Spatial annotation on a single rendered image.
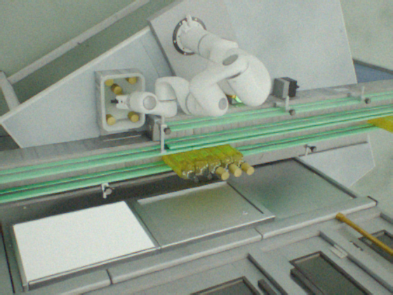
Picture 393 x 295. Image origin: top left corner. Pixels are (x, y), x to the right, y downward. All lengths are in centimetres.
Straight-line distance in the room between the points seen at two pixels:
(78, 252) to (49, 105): 59
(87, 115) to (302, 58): 108
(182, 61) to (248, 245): 79
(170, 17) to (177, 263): 93
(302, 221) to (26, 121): 111
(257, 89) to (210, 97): 14
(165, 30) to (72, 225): 82
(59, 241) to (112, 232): 18
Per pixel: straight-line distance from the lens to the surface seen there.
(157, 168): 181
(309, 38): 229
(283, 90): 216
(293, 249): 165
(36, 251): 156
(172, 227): 162
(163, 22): 180
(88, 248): 154
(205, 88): 132
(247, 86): 133
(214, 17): 190
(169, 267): 148
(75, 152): 175
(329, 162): 270
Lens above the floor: 243
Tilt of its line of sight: 53 degrees down
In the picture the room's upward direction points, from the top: 129 degrees clockwise
